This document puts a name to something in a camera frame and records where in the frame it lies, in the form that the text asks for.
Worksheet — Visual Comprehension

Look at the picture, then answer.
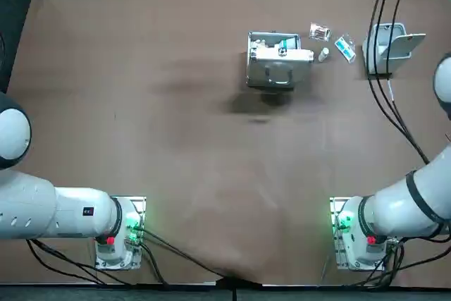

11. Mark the clear iodophor swab packet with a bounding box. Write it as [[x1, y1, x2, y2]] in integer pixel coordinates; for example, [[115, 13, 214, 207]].
[[309, 22, 333, 42]]

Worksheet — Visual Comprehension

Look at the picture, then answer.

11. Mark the blue white gloves packet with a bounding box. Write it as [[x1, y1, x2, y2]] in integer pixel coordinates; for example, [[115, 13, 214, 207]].
[[333, 34, 357, 64]]

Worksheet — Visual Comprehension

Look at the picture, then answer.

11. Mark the grey lidded waste bin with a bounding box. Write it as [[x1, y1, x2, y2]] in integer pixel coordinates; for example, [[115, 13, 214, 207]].
[[362, 22, 427, 79]]

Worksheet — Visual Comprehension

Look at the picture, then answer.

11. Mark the aluminium medical kit case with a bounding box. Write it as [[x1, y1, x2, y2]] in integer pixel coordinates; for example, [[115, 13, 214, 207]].
[[245, 30, 316, 92]]

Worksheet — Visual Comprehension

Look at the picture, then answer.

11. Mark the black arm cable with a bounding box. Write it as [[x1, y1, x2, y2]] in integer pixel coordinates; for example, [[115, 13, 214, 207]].
[[373, 0, 429, 161], [365, 0, 431, 166]]

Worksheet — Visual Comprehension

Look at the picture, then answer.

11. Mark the black base cable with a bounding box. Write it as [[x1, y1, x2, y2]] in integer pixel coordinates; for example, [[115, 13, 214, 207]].
[[139, 228, 234, 281]]

